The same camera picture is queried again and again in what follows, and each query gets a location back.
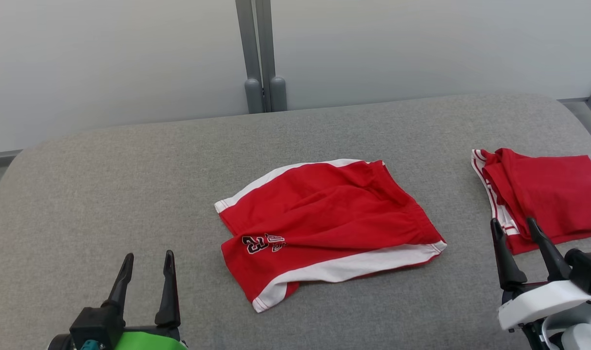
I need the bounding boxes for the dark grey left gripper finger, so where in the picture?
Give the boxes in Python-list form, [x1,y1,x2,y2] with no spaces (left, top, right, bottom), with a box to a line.
[155,250,181,327]
[103,253,135,316]

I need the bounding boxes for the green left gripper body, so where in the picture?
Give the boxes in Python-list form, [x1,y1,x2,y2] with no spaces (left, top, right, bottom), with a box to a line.
[113,326,189,350]

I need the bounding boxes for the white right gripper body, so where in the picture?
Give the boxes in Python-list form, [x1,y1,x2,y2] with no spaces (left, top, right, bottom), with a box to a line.
[497,280,591,332]

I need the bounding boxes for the red Bulls 23 shorts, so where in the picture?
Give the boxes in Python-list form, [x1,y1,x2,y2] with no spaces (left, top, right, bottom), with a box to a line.
[214,158,448,313]

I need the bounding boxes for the red white basketball jersey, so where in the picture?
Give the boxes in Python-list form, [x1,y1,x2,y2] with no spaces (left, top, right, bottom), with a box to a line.
[471,148,591,256]

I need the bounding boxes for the grey metal partition post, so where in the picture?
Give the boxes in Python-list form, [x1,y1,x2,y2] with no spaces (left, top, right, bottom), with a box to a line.
[235,0,264,114]
[255,0,287,112]

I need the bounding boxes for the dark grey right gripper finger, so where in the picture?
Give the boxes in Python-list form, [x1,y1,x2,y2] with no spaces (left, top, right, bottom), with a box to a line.
[525,216,572,281]
[490,218,528,291]

